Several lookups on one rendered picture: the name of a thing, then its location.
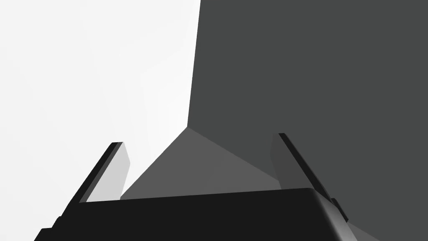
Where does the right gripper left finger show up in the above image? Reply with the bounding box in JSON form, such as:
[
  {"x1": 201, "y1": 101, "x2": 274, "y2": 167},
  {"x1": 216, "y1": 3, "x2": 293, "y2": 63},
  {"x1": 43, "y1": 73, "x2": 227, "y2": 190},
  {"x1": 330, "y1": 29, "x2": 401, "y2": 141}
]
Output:
[{"x1": 68, "y1": 141, "x2": 131, "y2": 205}]

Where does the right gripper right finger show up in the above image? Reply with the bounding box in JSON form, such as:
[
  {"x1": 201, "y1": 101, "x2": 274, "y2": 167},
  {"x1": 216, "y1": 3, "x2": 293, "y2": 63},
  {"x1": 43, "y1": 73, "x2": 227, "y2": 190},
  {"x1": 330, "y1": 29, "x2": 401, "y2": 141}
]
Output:
[{"x1": 270, "y1": 132, "x2": 349, "y2": 223}]

